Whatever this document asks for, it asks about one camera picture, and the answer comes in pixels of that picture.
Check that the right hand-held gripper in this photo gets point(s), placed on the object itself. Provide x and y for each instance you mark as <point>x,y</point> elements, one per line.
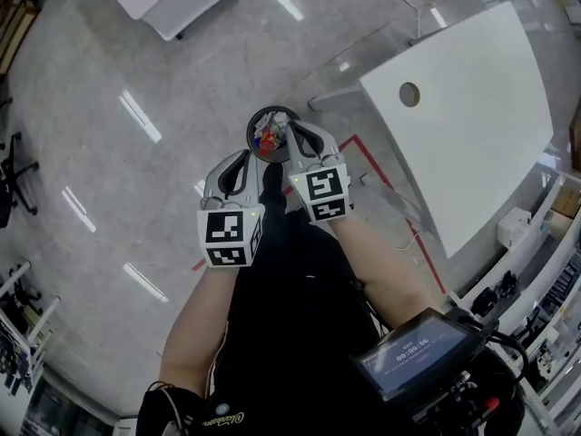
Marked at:
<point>323,189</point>

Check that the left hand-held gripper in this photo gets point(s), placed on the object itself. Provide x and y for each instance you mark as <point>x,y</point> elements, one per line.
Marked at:
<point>225,230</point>

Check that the black round trash bin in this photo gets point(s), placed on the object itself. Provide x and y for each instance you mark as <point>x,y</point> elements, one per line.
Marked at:
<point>252,141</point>

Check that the pile of colourful trash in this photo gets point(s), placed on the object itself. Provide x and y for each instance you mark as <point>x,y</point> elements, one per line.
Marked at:
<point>268,135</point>

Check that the person's right forearm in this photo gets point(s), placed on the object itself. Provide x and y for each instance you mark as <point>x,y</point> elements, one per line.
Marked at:
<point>377,266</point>

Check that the person's left forearm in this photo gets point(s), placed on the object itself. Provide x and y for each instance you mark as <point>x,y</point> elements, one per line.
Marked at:
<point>199,320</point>

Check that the person's black clothing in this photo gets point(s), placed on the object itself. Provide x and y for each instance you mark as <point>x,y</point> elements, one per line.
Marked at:
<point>290,316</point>

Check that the white table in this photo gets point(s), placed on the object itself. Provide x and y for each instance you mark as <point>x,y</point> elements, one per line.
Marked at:
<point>463,152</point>

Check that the small white box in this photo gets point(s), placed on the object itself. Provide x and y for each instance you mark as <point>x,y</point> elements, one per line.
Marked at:
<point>513,229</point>

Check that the black office chair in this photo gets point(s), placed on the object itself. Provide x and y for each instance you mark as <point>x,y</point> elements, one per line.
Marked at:
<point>13,175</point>

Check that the brown cardboard box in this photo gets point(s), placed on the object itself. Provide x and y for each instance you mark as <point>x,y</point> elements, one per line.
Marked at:
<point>566,202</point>

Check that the white long counter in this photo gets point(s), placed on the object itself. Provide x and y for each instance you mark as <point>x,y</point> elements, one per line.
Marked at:
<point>549,261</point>

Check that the wooden shelf rack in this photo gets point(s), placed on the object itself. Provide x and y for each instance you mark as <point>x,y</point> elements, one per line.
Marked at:
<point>13,30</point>

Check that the white metal desk frame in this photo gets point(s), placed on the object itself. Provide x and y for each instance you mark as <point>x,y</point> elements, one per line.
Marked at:
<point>32,316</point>

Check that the black camera rig body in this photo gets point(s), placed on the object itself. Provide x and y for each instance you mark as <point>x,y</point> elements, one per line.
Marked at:
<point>458,402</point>

